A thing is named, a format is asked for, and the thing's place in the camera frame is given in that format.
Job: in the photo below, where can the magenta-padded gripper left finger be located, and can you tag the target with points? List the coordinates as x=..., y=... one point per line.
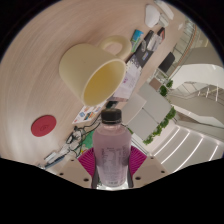
x=85, y=165

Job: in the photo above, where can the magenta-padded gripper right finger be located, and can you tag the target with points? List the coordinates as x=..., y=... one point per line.
x=138, y=163

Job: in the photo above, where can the purple drink bottle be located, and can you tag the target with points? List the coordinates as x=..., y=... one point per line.
x=111, y=156

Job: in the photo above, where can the colourful sticker sheet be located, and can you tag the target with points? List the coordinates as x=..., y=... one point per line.
x=89, y=113

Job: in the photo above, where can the ceiling light strips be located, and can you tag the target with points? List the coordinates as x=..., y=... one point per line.
x=190, y=146

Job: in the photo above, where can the white chair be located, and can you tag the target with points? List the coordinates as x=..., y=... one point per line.
x=133, y=106

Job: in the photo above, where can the flat round red coaster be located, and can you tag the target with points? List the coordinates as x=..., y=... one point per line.
x=43, y=125

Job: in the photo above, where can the black power adapter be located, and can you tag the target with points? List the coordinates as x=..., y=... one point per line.
x=111, y=105

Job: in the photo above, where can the pale yellow mug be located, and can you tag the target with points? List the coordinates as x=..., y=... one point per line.
x=76, y=66

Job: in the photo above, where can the black chair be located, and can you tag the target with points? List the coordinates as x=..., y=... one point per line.
x=166, y=61

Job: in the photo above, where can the small teal packet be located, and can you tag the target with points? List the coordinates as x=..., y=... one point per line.
x=136, y=38

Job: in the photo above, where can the white computer mouse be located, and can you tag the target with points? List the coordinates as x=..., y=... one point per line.
x=152, y=15

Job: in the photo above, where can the white power strip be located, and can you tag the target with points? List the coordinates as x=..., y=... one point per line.
x=165, y=10

